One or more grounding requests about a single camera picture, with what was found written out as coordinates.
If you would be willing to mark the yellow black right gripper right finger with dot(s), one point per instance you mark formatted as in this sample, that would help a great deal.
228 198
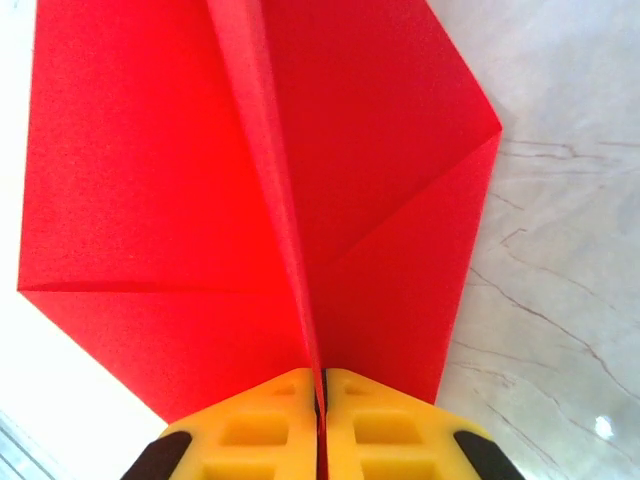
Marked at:
400 440

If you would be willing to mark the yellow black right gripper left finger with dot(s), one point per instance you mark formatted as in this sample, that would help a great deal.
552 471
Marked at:
250 440

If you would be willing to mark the red paper sheet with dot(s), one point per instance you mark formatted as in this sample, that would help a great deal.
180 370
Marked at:
175 175

